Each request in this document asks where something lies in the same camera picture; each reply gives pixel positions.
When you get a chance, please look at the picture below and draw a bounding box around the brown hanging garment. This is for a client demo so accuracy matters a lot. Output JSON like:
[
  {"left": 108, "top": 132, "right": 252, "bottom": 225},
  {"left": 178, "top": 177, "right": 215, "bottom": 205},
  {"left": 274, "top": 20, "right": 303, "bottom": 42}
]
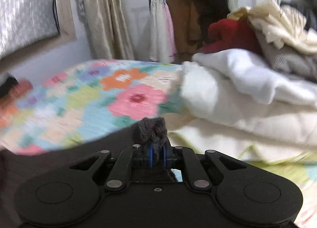
[{"left": 166, "top": 0, "right": 202, "bottom": 54}]

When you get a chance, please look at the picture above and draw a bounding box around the beige curtain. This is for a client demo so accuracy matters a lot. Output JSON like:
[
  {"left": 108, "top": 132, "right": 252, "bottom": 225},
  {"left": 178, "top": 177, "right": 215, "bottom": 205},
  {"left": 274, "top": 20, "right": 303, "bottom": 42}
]
[{"left": 83, "top": 0, "right": 134, "bottom": 60}]

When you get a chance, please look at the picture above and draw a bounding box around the floral quilted bedspread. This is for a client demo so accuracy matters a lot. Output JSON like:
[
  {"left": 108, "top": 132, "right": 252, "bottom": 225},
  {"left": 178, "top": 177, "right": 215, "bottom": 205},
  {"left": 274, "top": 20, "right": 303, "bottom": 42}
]
[{"left": 1, "top": 60, "right": 316, "bottom": 227}]

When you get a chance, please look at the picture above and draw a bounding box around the cream crumpled cloth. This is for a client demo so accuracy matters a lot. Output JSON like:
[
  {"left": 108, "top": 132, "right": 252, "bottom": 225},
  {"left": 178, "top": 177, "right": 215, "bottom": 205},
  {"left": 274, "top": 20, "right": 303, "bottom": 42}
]
[{"left": 227, "top": 0, "right": 316, "bottom": 55}]

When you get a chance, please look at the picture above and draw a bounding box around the red garment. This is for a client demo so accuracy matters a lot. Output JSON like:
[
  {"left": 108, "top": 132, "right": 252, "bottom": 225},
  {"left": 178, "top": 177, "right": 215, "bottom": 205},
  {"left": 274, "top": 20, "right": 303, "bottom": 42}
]
[{"left": 200, "top": 19, "right": 263, "bottom": 56}]

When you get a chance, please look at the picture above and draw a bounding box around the grey knit garment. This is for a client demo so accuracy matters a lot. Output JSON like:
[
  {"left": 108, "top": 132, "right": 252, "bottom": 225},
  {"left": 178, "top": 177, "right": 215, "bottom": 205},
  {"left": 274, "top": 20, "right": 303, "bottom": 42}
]
[{"left": 255, "top": 31, "right": 316, "bottom": 83}]

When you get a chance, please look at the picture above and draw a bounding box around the dark brown knit sweater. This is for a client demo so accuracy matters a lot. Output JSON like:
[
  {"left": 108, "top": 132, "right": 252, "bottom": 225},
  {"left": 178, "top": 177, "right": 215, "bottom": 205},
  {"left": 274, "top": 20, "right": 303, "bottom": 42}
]
[{"left": 1, "top": 117, "right": 168, "bottom": 227}]

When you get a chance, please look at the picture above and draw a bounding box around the silver quilted window cover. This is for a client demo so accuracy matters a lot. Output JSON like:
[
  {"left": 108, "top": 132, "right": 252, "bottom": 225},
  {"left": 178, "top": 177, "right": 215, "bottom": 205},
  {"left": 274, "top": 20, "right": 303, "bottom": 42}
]
[{"left": 1, "top": 0, "right": 60, "bottom": 58}]

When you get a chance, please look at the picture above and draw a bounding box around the white hanging garment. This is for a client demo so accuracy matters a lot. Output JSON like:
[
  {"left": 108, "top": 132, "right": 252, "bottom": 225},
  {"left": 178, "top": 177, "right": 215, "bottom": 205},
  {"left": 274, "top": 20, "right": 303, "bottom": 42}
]
[{"left": 149, "top": 0, "right": 171, "bottom": 63}]

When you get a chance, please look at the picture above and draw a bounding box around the pink hanging garment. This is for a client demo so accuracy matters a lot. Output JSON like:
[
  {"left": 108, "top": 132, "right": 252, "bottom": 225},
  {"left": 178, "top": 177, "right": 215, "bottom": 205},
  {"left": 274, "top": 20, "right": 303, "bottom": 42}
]
[{"left": 163, "top": 3, "right": 177, "bottom": 56}]

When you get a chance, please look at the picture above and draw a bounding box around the white comforter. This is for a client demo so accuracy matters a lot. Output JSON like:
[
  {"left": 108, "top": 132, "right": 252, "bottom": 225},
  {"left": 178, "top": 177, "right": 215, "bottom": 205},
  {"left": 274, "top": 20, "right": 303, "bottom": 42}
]
[{"left": 169, "top": 49, "right": 316, "bottom": 164}]

